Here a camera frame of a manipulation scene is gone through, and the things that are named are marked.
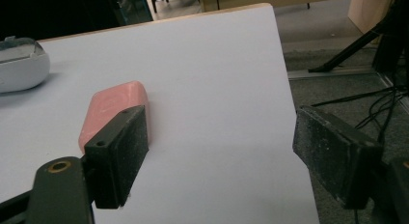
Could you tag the pink soap bar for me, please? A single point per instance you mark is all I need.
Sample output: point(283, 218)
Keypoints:
point(112, 105)

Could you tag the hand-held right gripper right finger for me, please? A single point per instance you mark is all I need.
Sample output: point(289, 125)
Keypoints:
point(334, 159)

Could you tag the light wooden cabinet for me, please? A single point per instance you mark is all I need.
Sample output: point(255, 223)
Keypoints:
point(369, 11)

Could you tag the white soap dish with clear lid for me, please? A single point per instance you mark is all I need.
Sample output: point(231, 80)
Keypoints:
point(19, 68)

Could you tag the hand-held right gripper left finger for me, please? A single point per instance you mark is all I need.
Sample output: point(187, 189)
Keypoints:
point(119, 159)

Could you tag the black stand leg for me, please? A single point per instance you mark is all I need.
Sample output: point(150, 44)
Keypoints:
point(349, 49)

